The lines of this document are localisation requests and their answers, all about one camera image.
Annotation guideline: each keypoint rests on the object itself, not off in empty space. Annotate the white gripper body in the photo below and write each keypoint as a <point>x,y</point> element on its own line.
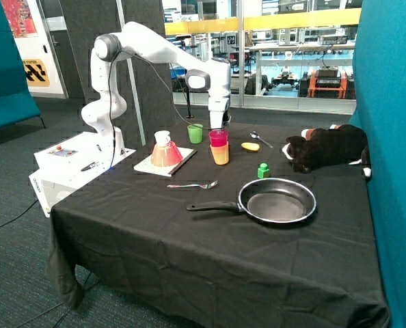
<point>218,112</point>

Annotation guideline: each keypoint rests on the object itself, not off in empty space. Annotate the pink plastic cup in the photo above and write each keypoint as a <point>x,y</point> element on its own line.
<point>218,140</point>

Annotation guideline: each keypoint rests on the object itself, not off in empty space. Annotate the green plastic cup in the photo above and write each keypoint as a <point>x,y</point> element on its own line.
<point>195,132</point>

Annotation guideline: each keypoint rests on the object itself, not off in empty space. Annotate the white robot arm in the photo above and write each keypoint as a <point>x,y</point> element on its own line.
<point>212,76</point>

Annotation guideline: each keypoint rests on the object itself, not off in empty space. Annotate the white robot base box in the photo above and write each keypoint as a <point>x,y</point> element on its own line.
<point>69,165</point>

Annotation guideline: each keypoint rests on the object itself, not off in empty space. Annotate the yellow plastic cup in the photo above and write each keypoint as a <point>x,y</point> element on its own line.
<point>221,154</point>

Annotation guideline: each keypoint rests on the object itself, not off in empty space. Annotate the metal spoon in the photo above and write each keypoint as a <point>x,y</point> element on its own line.
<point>255,135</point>

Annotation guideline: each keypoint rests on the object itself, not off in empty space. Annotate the yellow potato toy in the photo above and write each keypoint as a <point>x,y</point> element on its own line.
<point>249,146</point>

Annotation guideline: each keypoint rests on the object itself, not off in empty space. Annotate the metal fork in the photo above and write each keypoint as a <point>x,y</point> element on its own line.
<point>203,186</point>

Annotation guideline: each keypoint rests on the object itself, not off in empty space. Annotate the white small cup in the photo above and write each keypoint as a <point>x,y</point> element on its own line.
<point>162,138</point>

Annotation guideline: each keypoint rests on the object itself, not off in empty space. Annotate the green toy block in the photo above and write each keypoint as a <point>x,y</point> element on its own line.
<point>263,171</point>

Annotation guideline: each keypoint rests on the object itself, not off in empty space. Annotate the red inverted bowl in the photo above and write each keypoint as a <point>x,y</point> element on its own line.
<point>166,156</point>

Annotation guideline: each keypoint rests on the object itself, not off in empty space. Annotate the white rectangular board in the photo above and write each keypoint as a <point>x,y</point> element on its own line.
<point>147,167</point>

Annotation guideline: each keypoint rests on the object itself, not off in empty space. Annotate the black tripod stand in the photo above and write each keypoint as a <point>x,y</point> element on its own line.
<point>183,86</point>

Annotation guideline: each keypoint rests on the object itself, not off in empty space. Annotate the black frying pan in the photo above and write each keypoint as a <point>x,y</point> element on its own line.
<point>268,200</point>

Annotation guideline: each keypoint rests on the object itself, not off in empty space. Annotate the brown plush dog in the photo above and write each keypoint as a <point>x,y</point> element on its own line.
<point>319,147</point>

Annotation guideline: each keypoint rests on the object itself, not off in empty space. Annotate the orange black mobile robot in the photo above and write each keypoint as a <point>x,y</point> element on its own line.
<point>327,82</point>

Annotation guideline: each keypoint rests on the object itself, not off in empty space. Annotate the black tablecloth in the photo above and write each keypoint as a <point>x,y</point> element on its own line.
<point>218,268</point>

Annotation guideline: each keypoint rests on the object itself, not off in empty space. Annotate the teal partition right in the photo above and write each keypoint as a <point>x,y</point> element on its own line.
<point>379,64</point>

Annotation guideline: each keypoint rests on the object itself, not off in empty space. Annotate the teal sofa left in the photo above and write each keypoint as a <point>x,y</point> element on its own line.
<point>16,102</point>

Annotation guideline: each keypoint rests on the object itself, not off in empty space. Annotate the red wall poster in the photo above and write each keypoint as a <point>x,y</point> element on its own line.
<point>19,18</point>

